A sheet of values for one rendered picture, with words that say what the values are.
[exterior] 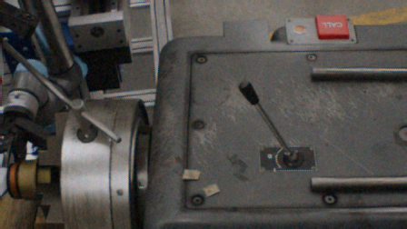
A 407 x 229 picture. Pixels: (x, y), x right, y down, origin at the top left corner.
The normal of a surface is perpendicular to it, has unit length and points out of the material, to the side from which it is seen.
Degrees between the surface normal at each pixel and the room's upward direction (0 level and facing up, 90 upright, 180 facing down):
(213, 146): 0
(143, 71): 0
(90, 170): 30
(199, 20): 0
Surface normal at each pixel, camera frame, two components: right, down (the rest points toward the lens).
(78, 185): -0.14, 0.00
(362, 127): -0.11, -0.63
